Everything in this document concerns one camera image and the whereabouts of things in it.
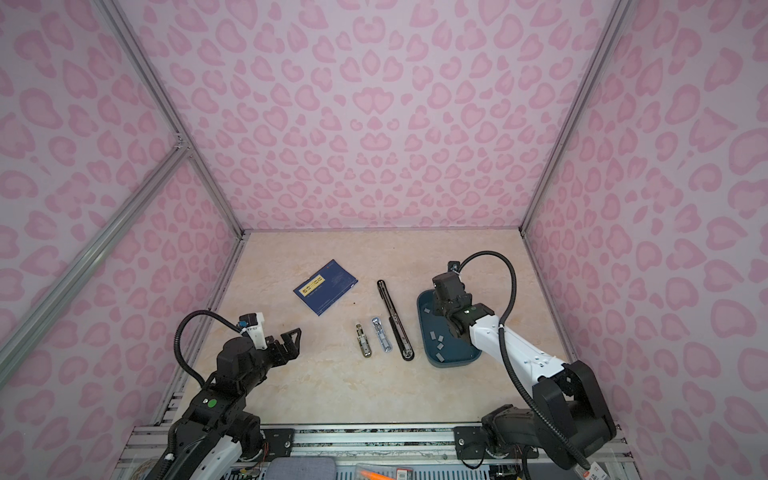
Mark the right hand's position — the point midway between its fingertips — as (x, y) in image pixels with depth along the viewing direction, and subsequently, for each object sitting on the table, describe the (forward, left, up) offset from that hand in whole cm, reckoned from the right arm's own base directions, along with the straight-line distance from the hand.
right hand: (446, 293), depth 87 cm
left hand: (-13, +43, +1) cm, 45 cm away
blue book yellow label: (+9, +39, -11) cm, 42 cm away
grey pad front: (-42, +35, -8) cm, 55 cm away
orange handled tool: (-43, +20, -11) cm, 48 cm away
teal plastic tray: (-11, +1, -12) cm, 16 cm away
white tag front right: (-41, -31, -10) cm, 52 cm away
